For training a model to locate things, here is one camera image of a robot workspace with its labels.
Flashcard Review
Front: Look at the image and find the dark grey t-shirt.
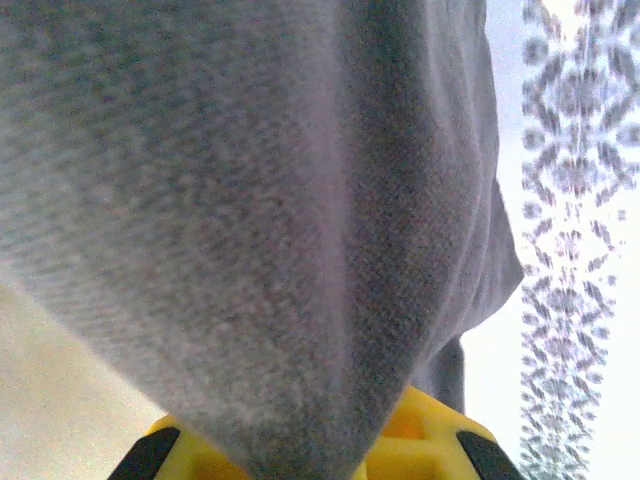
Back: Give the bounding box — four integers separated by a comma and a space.
0, 0, 525, 480

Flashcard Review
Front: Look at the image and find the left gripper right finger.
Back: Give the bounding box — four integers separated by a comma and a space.
357, 385, 527, 480

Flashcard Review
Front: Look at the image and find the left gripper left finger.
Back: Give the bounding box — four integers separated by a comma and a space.
106, 413, 246, 480

